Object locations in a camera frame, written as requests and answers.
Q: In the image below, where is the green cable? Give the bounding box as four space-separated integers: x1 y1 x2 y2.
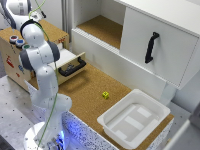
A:
28 0 61 148

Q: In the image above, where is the white plastic box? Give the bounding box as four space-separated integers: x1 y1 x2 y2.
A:
96 88 172 150

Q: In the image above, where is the red button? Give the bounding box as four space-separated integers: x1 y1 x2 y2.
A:
9 34 19 45

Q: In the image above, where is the wooden drawer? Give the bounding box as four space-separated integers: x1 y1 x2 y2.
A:
53 48 88 78

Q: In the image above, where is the wooden drawer box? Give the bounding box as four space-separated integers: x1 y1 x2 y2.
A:
0 19 71 92

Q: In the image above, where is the black drawer handle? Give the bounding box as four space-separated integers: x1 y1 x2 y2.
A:
57 56 87 77

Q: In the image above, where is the green button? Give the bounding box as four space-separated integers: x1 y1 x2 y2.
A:
21 43 32 51

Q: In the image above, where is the white sliding door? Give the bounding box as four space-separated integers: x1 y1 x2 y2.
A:
119 6 200 90

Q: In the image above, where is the blue button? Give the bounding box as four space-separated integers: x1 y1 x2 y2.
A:
15 38 25 48

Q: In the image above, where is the white cabinet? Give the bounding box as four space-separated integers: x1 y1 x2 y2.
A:
71 0 200 108

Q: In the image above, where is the yellow block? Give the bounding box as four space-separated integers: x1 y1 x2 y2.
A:
102 91 110 100

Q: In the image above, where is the black door handle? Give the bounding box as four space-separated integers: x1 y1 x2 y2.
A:
144 31 161 65

